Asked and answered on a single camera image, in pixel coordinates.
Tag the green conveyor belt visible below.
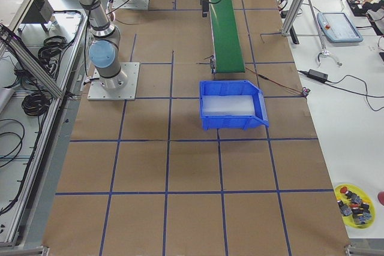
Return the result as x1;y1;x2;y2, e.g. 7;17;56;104
210;0;245;73

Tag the black handle bar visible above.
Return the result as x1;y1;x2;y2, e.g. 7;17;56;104
289;26;300;45

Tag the right blue plastic bin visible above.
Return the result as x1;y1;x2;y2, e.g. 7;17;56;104
199;80;269;130

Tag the black power adapter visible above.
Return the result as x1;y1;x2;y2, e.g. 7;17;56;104
307;69;328;83

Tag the metal reacher grabber tool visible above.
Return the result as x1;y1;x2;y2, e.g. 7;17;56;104
307;0;342;67

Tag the blue teach pendant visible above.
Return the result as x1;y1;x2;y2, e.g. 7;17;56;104
316;12;363;43

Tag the red black wire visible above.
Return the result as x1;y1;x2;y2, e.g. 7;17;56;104
245;68;310;97

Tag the yellow plate with buttons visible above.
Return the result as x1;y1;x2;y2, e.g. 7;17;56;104
334;183;376;229

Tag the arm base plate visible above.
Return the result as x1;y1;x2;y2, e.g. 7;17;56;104
112;0;149;10
87;62;140;101

